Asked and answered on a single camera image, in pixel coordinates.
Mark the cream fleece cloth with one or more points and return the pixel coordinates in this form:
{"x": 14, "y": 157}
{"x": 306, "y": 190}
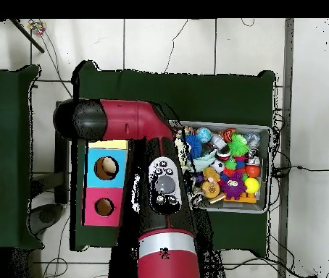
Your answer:
{"x": 180, "y": 147}

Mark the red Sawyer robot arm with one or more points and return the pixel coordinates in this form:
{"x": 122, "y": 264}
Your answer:
{"x": 124, "y": 120}

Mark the wooden box with three holes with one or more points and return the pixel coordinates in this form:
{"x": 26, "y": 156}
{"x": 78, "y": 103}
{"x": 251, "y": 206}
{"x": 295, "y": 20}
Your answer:
{"x": 95, "y": 176}

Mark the large blue spiky ball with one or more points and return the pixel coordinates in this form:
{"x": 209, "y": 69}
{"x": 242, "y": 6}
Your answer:
{"x": 194, "y": 144}

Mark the dark green table cloth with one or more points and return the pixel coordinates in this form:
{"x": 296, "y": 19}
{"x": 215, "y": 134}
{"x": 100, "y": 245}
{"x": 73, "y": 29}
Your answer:
{"x": 5, "y": 130}
{"x": 182, "y": 89}

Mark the purple spiky monster toy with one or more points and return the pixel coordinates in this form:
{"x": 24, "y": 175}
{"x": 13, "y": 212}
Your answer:
{"x": 233, "y": 186}

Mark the small multicoloured toy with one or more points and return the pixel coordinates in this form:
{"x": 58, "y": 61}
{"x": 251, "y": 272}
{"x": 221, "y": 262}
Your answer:
{"x": 37, "y": 27}

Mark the black rod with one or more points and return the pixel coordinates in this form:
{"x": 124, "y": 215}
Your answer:
{"x": 26, "y": 34}

